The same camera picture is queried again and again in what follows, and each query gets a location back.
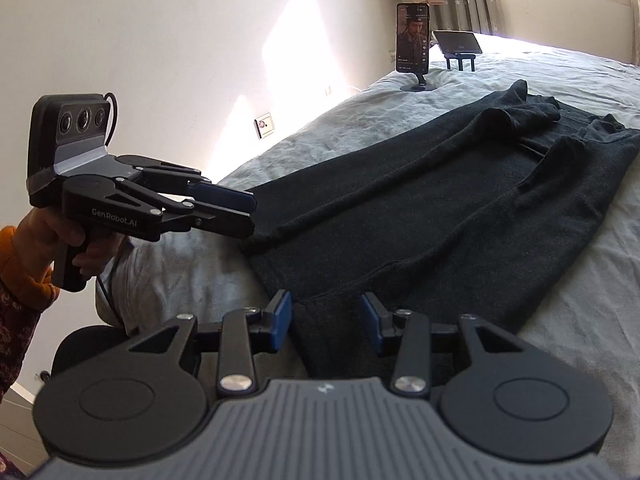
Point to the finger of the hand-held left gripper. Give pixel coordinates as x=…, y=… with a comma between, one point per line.
x=220, y=222
x=225, y=197

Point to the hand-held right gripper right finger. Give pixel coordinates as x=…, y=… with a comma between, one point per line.
x=372, y=325

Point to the black round seat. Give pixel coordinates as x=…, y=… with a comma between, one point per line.
x=90, y=345

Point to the round-base phone stand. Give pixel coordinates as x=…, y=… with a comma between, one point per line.
x=417, y=85

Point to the black sweater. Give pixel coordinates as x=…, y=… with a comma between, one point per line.
x=425, y=210

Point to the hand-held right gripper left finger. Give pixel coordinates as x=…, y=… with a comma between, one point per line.
x=282, y=320

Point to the white wall socket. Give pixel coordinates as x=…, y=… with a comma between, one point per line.
x=264, y=125

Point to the person's left forearm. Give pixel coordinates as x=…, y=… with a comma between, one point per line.
x=20, y=320

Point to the bed with grey sheet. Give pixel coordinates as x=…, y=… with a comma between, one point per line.
x=575, y=320

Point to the small stool-shaped stand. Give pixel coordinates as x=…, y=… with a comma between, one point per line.
x=460, y=61

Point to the person's left hand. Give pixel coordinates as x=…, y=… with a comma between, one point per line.
x=47, y=227

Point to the black smartphone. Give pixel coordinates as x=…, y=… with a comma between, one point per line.
x=413, y=37

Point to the small black tablet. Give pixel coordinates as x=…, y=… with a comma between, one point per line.
x=457, y=42

